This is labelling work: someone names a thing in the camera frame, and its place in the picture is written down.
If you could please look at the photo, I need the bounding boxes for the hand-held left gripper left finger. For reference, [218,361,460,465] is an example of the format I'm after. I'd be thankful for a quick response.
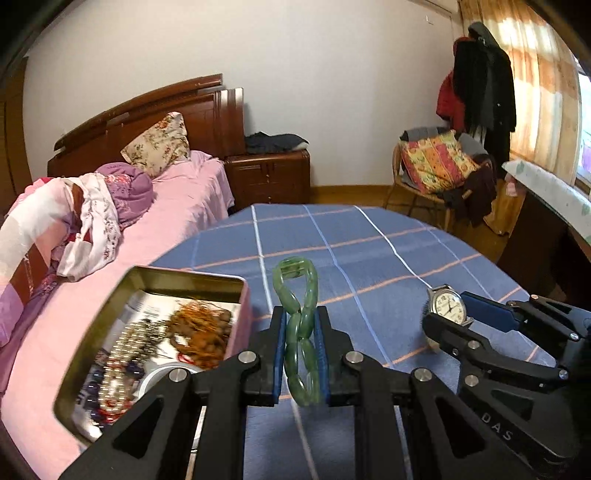
[60,305,288,480]

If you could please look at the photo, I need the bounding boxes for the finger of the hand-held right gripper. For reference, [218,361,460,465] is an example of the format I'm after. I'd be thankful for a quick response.
[461,291,588,343]
[421,314,579,477]

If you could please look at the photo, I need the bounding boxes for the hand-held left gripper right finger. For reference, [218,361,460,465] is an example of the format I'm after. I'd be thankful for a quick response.
[316,307,546,480]

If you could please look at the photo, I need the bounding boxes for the green bead bracelet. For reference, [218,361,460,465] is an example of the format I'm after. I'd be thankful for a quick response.
[272,256,322,408]

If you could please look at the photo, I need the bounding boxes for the silver wristwatch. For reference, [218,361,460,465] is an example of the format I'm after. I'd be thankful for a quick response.
[421,284,474,347]

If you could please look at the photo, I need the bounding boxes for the pink tin box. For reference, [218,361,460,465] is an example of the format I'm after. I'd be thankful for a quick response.
[53,265,253,448]

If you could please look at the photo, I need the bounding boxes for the wooden bead necklace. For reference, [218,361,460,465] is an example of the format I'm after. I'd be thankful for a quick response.
[164,300,234,371]

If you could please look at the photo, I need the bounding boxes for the pale jade bangle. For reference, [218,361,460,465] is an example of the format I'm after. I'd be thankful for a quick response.
[139,362,205,398]

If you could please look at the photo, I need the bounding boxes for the pearl bead necklace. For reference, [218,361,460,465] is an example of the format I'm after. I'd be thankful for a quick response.
[83,318,168,423]

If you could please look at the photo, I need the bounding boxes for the gold bead chain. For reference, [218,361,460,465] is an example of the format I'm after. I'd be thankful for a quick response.
[107,322,158,357]

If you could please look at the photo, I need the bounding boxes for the dark wooden desk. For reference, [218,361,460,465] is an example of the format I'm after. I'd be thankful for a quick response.
[496,185,591,302]

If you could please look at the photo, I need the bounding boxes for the blue plaid tablecloth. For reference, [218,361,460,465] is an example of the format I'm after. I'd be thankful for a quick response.
[150,203,578,480]

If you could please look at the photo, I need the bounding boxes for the dark maroon clothes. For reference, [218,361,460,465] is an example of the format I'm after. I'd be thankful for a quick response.
[443,154,500,228]

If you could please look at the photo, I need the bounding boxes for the white green patterned board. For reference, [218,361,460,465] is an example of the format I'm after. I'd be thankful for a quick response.
[502,159,591,253]

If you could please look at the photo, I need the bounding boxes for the wicker chair with cushion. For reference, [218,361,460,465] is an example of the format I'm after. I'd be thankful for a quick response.
[384,138,498,232]

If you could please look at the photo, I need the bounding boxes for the patchwork cushion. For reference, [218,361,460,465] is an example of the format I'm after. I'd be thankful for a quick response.
[399,130,481,195]

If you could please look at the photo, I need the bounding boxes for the grey garment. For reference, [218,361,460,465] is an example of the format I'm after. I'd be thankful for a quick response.
[399,126,456,143]

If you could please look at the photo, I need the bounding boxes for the pink bed with headboard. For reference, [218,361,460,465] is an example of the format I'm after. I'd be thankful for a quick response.
[0,150,236,462]

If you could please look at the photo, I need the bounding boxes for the wooden nightstand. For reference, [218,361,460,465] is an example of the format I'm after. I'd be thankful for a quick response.
[225,148,311,213]

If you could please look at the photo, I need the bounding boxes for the hanging red garment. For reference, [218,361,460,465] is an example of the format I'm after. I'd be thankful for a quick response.
[436,39,467,131]

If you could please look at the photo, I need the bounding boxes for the hanging black coat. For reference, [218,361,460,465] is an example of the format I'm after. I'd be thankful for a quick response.
[455,22,517,168]

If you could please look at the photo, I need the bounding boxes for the dark folded clothes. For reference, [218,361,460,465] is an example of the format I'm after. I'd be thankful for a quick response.
[245,131,310,156]

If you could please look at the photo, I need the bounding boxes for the white floral cloth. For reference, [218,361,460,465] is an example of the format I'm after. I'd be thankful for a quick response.
[58,173,123,282]

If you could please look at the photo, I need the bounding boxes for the purple garment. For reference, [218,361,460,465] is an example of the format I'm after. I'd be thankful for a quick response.
[95,161,156,232]

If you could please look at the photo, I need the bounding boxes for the orange patterned curtain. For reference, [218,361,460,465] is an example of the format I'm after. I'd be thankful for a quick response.
[459,0,583,185]

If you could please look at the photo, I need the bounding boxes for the floral pillow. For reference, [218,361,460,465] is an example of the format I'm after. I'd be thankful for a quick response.
[121,112,191,179]

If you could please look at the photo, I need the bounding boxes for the wooden bed headboard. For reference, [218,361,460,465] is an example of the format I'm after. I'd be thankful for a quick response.
[47,74,245,179]

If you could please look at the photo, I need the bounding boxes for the pink and white quilt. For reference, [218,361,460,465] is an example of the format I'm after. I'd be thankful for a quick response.
[0,175,123,348]

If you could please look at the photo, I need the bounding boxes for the wooden wardrobe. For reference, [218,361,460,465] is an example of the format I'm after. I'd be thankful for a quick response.
[0,55,34,219]

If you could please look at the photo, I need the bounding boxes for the small red cord charm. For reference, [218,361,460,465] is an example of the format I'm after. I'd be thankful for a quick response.
[102,399,130,421]

